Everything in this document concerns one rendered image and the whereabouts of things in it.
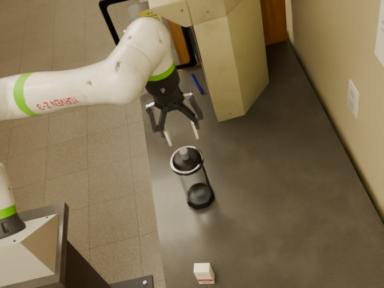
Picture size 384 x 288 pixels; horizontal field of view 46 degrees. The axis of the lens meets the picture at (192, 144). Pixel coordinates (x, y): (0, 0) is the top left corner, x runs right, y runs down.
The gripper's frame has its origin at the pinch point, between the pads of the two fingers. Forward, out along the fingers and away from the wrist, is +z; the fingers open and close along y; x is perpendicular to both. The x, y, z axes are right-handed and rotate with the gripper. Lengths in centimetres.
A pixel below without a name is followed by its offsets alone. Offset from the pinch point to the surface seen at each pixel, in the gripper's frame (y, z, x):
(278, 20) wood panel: -47, 24, -70
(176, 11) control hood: -7.5, -18.3, -32.7
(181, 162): 3.0, 10.8, 1.8
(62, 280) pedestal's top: 53, 36, 18
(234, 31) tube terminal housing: -23.9, -3.9, -34.5
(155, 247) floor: 42, 129, -36
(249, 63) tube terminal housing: -27.7, 15.3, -38.4
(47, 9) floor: 125, 132, -324
